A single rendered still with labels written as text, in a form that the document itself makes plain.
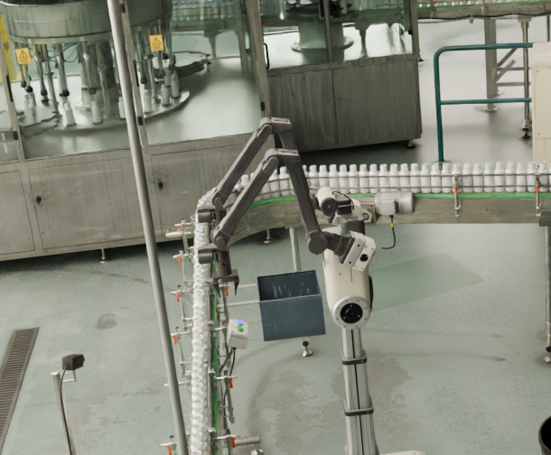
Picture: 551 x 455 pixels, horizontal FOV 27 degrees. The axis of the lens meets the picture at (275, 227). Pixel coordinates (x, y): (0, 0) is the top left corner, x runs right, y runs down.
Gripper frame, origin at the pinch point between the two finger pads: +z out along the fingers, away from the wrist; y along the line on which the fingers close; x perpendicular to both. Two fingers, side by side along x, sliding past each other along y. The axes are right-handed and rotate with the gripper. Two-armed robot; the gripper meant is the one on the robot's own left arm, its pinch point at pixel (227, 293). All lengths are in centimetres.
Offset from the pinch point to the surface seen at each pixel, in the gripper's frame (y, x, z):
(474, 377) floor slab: 130, 152, 138
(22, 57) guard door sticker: -136, 388, -28
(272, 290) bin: 19, 116, 52
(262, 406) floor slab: 7, 149, 139
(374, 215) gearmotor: 83, 190, 46
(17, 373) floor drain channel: -145, 227, 139
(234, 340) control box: -0.3, 21.5, 31.8
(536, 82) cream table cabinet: 234, 391, 33
